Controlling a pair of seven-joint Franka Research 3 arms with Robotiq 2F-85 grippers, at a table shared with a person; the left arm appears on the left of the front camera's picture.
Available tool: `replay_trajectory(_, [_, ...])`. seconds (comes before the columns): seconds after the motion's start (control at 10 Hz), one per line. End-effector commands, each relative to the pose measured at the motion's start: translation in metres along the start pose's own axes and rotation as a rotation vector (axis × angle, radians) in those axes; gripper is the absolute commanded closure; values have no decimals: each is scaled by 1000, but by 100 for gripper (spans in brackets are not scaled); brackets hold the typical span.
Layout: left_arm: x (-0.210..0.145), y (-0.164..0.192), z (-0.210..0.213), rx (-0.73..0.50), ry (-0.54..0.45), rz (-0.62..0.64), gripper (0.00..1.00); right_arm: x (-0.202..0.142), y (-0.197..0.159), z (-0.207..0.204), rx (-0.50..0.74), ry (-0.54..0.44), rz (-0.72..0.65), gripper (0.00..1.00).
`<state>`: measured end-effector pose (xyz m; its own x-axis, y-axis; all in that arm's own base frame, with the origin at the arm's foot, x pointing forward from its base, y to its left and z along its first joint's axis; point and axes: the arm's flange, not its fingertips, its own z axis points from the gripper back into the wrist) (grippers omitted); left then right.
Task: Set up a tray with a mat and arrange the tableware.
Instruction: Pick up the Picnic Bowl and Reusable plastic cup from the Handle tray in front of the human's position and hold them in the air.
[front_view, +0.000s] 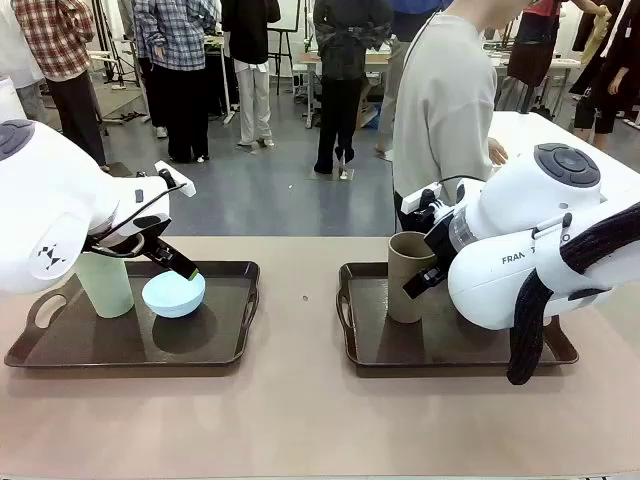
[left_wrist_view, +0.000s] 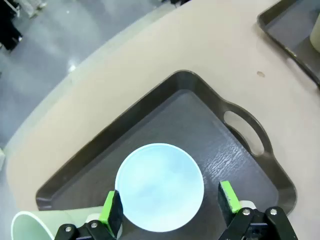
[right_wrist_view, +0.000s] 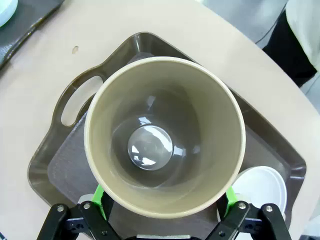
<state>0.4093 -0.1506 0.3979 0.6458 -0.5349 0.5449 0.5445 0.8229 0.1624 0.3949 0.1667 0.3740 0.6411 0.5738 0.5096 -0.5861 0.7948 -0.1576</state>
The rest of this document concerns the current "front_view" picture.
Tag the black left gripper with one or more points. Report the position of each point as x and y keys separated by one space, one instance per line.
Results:
x=125 y=245

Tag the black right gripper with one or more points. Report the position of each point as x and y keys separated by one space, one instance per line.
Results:
x=440 y=240

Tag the brown cup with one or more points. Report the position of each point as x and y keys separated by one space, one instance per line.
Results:
x=407 y=290

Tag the light blue bowl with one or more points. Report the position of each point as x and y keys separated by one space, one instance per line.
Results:
x=172 y=300

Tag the pale green cup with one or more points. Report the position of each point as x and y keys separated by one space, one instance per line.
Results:
x=107 y=290

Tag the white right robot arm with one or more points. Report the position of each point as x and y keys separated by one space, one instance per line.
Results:
x=520 y=230

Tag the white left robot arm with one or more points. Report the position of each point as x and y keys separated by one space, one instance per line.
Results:
x=55 y=200

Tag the dark brown tray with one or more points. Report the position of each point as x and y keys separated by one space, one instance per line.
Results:
x=100 y=340
x=425 y=345

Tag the person's right hand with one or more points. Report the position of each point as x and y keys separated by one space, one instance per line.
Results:
x=498 y=152

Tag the person in beige sweatshirt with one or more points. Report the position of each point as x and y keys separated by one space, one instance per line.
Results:
x=440 y=110

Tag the person in blue plaid shirt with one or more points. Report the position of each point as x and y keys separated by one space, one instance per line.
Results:
x=175 y=75

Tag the white background table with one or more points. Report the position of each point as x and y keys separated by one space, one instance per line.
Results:
x=550 y=130

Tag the person in white trousers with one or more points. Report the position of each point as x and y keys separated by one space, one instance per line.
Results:
x=252 y=65

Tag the person in dark outfit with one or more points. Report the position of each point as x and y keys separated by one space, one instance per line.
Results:
x=340 y=80

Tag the white cylindrical appliance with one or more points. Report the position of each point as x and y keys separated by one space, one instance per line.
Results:
x=7 y=97

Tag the black easel stand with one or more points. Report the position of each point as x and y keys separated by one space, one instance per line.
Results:
x=286 y=55

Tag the person in red plaid shirt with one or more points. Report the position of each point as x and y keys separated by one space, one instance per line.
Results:
x=60 y=50

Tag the person in dark apron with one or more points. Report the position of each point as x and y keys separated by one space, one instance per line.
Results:
x=535 y=50

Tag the person in black clothes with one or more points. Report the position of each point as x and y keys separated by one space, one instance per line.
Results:
x=610 y=75

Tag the beige hanging cloth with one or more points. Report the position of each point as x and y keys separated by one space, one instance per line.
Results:
x=596 y=35

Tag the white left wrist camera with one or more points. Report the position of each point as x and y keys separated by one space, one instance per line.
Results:
x=175 y=179

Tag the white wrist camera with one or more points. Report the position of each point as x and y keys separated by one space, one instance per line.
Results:
x=420 y=197
x=175 y=179

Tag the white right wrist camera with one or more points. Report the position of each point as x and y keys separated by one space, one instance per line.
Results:
x=420 y=197

